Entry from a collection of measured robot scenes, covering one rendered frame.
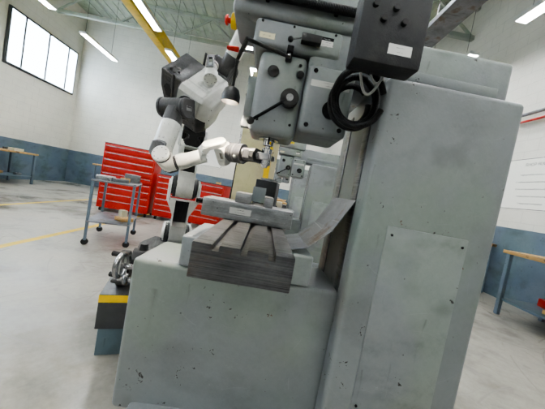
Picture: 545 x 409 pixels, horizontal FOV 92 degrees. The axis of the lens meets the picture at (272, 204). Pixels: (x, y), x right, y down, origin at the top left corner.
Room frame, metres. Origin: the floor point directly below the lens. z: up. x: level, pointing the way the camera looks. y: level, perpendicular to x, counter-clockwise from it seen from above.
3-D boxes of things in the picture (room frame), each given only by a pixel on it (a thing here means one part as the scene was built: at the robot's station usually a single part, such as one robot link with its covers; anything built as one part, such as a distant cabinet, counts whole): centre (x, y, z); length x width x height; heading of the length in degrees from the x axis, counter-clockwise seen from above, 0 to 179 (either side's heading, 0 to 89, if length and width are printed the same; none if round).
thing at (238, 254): (1.19, 0.07, 0.92); 1.24 x 0.23 x 0.08; 2
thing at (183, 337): (1.13, 0.09, 0.46); 0.81 x 0.32 x 0.60; 92
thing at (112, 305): (1.81, 0.63, 0.20); 0.78 x 0.68 x 0.40; 21
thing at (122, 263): (1.11, 0.56, 0.66); 0.16 x 0.12 x 0.12; 92
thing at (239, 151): (1.17, 0.15, 1.23); 0.13 x 0.12 x 0.10; 157
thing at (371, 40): (0.81, -0.25, 1.62); 0.20 x 0.09 x 0.21; 92
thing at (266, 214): (1.07, 0.09, 1.01); 0.35 x 0.15 x 0.11; 93
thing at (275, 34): (1.13, 0.02, 1.68); 0.34 x 0.24 x 0.10; 92
